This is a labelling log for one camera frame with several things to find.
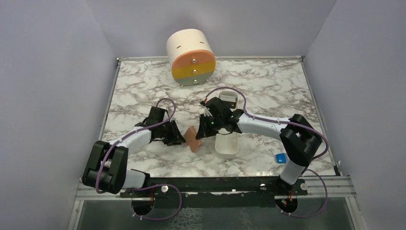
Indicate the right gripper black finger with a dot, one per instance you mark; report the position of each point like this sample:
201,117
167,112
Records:
204,127
213,130

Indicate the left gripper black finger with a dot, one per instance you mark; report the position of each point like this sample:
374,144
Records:
176,132
173,141

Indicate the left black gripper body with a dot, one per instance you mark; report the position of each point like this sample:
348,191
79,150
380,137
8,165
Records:
165,130

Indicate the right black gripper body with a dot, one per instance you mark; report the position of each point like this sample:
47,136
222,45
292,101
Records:
218,121

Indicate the brown leather card holder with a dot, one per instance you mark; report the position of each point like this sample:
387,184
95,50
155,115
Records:
191,140

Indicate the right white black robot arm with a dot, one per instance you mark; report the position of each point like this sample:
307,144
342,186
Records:
298,137

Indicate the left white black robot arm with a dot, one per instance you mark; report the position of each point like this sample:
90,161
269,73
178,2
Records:
106,169

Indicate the cards stack in tray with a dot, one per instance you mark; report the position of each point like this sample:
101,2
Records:
229,98

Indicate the long white oval tray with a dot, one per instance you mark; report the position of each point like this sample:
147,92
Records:
226,143

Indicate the round drawer cabinet orange yellow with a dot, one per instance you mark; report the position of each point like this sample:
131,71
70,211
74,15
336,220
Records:
191,59

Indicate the small blue object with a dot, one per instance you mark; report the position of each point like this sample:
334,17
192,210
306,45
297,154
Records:
281,158

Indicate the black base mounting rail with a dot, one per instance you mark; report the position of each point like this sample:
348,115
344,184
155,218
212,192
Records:
213,192

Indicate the aluminium table frame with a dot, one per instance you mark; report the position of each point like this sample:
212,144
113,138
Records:
277,87

